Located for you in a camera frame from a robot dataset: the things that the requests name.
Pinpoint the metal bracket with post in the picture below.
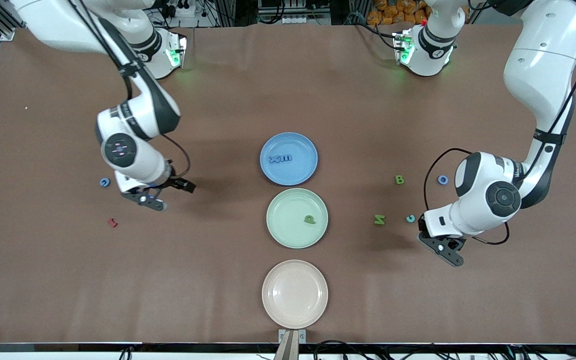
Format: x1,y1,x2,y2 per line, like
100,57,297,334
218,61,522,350
274,328,307,360

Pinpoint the beige plate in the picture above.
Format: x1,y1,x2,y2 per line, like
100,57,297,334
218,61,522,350
261,259,329,330

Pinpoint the pile of orange objects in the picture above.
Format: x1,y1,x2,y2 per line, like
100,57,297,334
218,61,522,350
366,0,431,26

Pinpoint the blue plate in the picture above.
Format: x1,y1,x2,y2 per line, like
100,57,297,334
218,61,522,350
259,132,319,187

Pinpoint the green plate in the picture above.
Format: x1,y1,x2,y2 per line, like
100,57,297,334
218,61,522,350
266,188,329,250

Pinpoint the white power strip with plugs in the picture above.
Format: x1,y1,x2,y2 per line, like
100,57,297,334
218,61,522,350
160,0,196,18

